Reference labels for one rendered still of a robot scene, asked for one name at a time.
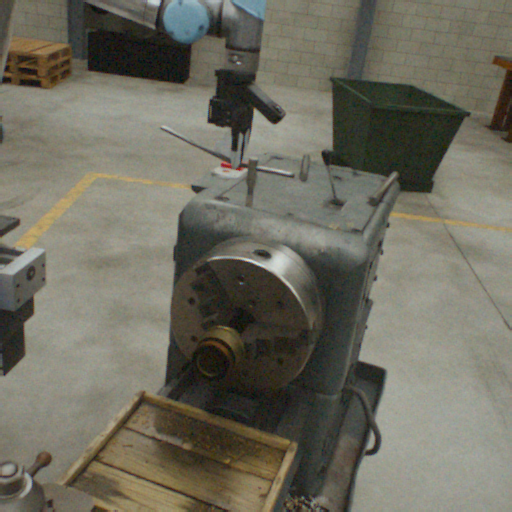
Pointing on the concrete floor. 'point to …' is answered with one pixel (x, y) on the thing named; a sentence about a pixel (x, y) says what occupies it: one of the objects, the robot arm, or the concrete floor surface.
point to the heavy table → (503, 101)
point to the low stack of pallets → (38, 62)
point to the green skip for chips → (392, 130)
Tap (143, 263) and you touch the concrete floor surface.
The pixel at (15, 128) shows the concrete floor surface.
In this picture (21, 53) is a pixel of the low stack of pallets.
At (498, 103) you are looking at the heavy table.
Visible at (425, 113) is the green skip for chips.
